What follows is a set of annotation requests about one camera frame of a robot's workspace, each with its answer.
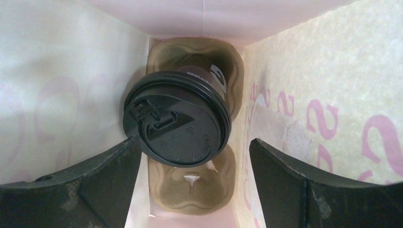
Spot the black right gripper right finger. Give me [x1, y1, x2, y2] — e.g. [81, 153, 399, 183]
[249, 139, 403, 228]

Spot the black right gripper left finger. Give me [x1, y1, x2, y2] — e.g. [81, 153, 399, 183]
[0, 136, 142, 228]

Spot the single brown cup carrier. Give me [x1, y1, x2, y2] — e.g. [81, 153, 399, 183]
[146, 37, 244, 215]

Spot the paper bag with pink handles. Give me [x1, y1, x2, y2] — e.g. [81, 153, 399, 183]
[0, 0, 403, 228]

